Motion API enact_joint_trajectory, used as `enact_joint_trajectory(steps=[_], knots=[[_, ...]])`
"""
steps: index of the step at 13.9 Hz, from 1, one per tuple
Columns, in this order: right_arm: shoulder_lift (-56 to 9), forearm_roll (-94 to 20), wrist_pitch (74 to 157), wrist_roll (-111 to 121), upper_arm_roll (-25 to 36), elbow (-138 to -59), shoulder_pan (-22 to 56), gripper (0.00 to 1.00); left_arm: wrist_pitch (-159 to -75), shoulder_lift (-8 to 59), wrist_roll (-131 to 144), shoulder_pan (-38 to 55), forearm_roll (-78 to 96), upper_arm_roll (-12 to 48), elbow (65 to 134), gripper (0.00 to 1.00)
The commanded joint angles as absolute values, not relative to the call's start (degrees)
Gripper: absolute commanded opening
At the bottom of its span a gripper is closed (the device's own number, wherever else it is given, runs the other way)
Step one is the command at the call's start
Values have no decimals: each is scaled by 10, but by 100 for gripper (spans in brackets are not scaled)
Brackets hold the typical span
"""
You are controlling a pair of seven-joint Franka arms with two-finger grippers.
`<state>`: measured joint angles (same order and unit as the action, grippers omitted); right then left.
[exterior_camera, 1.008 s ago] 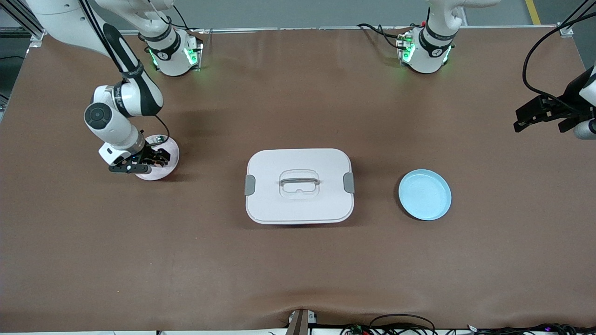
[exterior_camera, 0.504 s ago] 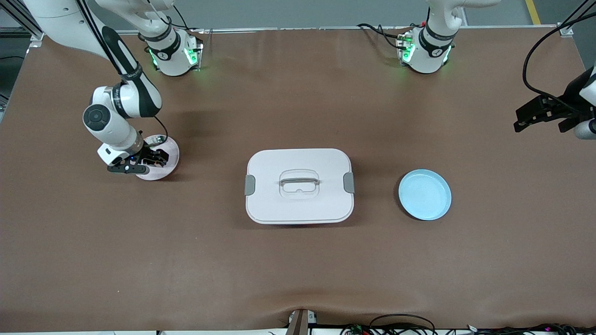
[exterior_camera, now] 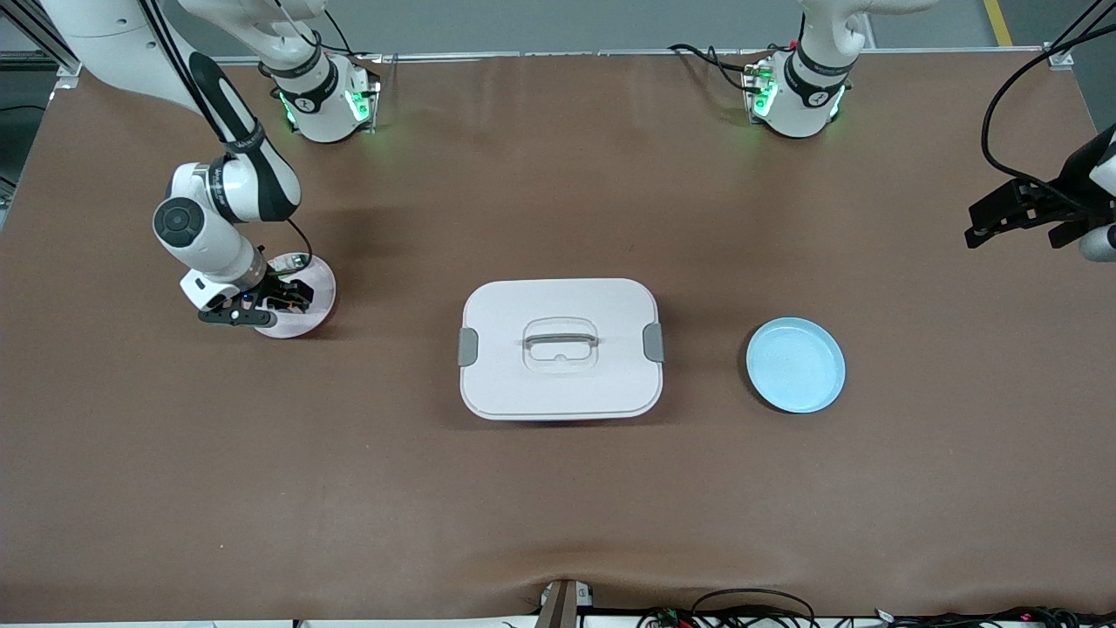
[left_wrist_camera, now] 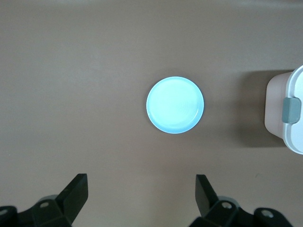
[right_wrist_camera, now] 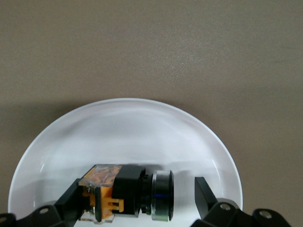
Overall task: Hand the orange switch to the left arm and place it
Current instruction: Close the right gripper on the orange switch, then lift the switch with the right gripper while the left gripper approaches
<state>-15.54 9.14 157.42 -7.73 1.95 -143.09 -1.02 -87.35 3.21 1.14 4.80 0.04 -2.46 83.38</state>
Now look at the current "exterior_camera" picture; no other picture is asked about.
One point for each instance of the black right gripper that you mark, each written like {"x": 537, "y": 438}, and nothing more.
{"x": 277, "y": 290}

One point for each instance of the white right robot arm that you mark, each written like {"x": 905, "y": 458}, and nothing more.
{"x": 218, "y": 249}

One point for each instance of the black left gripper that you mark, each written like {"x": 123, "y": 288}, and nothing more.
{"x": 1065, "y": 194}

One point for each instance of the aluminium table edge rail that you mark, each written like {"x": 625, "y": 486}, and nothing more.
{"x": 567, "y": 53}

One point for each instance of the pink storage box white lid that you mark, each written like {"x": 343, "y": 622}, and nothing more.
{"x": 558, "y": 384}

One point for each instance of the pink round plate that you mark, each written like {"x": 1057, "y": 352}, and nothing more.
{"x": 321, "y": 301}

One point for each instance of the aluminium frame post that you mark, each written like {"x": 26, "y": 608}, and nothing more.
{"x": 63, "y": 65}

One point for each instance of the white green switch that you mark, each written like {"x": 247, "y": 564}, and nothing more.
{"x": 298, "y": 259}

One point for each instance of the light blue round plate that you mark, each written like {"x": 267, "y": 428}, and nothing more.
{"x": 795, "y": 366}

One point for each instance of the metal table edge bracket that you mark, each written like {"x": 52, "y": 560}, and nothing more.
{"x": 562, "y": 606}

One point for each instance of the brown table cover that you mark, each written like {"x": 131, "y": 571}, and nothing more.
{"x": 558, "y": 506}

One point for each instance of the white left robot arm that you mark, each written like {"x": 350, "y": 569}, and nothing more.
{"x": 811, "y": 87}

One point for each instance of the metal corner bracket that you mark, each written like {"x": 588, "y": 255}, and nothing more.
{"x": 1061, "y": 59}

